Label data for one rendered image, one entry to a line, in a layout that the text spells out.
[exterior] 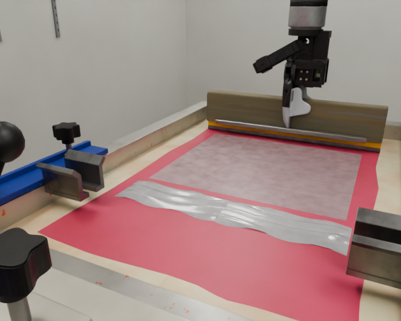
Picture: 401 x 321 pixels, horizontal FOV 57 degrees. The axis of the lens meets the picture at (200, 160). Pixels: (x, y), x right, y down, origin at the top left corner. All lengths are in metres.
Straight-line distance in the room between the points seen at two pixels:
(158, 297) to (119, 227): 0.20
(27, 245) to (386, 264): 0.33
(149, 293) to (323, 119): 0.60
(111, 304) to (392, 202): 0.49
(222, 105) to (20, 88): 2.06
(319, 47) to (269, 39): 3.41
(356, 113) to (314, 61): 0.14
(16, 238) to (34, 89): 2.68
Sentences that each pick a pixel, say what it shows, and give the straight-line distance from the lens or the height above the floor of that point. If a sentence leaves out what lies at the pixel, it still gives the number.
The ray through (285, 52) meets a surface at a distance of 0.85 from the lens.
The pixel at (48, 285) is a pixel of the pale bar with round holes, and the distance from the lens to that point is 0.32.
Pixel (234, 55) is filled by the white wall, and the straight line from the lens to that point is 4.37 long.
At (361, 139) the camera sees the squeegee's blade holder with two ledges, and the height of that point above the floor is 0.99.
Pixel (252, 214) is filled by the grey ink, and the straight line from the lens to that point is 0.56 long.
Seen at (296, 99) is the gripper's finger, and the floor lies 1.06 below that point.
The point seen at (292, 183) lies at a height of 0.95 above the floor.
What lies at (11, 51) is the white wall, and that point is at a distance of 2.77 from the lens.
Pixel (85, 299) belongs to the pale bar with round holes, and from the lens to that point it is 0.30.
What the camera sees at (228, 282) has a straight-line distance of 0.44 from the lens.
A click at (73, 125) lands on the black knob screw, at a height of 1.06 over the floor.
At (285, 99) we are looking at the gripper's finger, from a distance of 0.84.
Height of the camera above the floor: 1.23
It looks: 22 degrees down
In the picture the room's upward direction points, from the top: straight up
